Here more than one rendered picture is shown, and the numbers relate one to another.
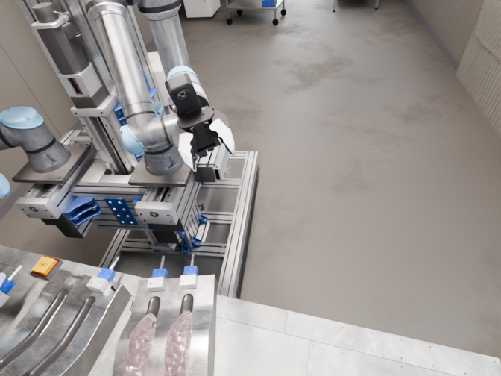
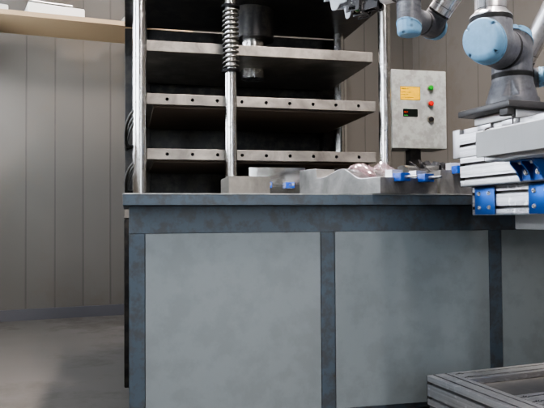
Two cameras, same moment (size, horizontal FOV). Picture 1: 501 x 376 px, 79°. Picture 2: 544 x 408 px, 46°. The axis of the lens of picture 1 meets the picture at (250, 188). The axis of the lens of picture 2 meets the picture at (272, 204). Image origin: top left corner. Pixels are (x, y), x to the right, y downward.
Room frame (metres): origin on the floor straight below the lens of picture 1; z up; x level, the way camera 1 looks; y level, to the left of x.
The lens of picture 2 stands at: (2.08, -1.31, 0.71)
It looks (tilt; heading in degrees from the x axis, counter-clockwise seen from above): 1 degrees up; 146
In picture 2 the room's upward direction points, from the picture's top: straight up
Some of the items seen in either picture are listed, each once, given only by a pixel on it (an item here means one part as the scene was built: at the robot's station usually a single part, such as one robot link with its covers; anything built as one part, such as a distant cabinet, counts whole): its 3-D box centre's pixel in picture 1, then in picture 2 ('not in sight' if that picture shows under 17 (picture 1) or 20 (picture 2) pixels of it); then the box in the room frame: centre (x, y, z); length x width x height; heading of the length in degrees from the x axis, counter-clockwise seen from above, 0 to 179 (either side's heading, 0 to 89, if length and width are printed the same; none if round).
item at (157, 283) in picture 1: (159, 273); (427, 177); (0.56, 0.35, 0.85); 0.13 x 0.05 x 0.05; 176
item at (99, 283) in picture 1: (107, 273); (461, 169); (0.56, 0.52, 0.89); 0.13 x 0.05 x 0.05; 159
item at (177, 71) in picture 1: (185, 89); not in sight; (0.70, 0.12, 1.43); 0.11 x 0.08 x 0.09; 13
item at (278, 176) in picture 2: not in sight; (265, 188); (-0.61, 0.44, 0.87); 0.50 x 0.27 x 0.17; 159
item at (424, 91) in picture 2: not in sight; (414, 214); (-0.25, 1.12, 0.73); 0.30 x 0.22 x 1.47; 69
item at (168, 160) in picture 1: (161, 152); (512, 91); (0.93, 0.31, 1.09); 0.15 x 0.15 x 0.10
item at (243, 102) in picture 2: not in sight; (251, 115); (-0.75, 0.44, 1.26); 1.10 x 0.74 x 0.05; 69
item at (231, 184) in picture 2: not in sight; (244, 187); (0.06, -0.09, 0.83); 0.20 x 0.15 x 0.07; 159
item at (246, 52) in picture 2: not in sight; (250, 68); (-0.76, 0.45, 1.51); 1.10 x 0.70 x 0.05; 69
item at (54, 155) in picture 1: (45, 151); not in sight; (1.04, 0.79, 1.09); 0.15 x 0.15 x 0.10
